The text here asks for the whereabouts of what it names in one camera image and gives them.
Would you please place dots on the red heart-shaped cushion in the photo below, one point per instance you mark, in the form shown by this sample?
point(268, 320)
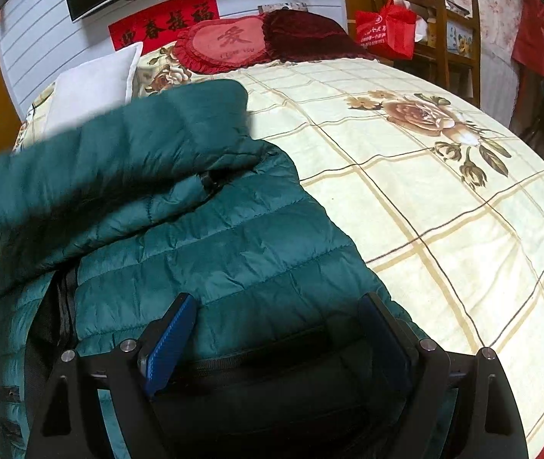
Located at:
point(222, 45)

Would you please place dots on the red gift bag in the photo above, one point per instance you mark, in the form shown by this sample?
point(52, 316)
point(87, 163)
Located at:
point(389, 32)

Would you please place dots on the cream floral plaid bedspread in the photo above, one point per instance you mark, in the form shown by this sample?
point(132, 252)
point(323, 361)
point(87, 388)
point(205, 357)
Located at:
point(445, 204)

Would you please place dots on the red banner with black characters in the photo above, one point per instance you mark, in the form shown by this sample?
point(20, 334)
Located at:
point(160, 24)

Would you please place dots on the white square pillow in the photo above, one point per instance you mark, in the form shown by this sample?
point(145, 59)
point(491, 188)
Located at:
point(91, 89)

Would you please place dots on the wooden chair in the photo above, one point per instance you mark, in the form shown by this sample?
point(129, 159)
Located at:
point(456, 47)

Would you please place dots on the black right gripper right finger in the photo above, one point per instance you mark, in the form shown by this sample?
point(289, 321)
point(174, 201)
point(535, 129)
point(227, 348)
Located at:
point(452, 405)

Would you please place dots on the dark red velvet cushion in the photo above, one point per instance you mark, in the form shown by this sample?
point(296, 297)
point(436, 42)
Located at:
point(298, 36)

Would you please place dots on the dark green puffer jacket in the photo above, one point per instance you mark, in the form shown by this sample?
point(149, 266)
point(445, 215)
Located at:
point(104, 225)

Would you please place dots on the pink floral quilt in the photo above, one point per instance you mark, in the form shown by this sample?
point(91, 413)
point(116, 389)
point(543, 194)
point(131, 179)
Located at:
point(487, 4)

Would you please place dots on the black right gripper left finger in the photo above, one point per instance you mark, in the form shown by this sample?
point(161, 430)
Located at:
point(70, 422)

